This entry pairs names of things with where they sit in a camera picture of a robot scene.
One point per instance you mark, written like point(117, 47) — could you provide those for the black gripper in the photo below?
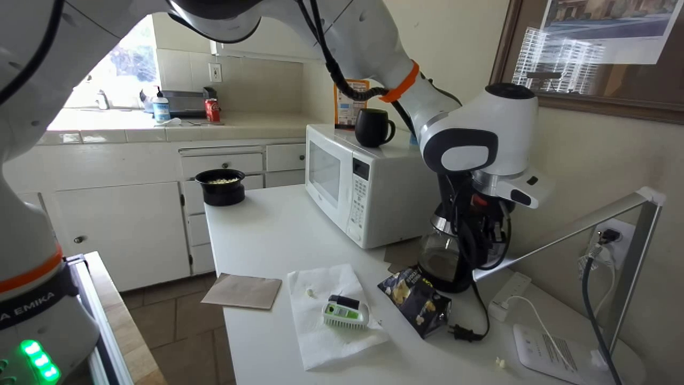
point(462, 194)

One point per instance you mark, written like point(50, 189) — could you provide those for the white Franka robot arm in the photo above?
point(493, 128)

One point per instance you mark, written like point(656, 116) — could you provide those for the glass kettle black base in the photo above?
point(439, 258)

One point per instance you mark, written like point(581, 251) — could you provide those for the clear plastic bag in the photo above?
point(531, 311)

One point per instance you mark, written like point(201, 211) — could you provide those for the black yellow snack bag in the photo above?
point(414, 301)

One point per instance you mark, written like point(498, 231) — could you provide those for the white microwave oven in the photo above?
point(377, 194)

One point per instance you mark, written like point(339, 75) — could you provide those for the white printed paper sheet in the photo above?
point(553, 353)

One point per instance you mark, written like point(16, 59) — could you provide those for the small green white device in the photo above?
point(343, 311)

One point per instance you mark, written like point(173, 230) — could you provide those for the black mug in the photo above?
point(373, 128)

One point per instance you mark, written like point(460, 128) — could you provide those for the small brown card stand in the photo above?
point(344, 107)

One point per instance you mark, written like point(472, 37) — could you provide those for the brown square tile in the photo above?
point(243, 292)

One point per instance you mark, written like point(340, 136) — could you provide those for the black cooking pot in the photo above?
point(220, 186)

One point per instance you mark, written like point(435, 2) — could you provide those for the red soda can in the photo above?
point(212, 107)

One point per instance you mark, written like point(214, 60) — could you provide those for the black countertop appliance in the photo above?
point(184, 103)

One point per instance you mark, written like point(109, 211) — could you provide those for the soap bottle blue label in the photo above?
point(160, 107)

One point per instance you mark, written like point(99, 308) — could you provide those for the white kitchen cabinet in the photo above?
point(121, 214)

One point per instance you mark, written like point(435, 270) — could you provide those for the wooden robot mounting stand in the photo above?
point(119, 312)

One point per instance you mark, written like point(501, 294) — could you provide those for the kitchen window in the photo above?
point(121, 72)

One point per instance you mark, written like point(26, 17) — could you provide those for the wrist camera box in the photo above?
point(524, 191)

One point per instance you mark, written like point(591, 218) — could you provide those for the white wall outlet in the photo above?
point(621, 238)

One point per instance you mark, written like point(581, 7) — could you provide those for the framed picture brown frame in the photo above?
point(591, 103)

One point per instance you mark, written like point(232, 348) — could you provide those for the white wall light switch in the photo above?
point(214, 72)

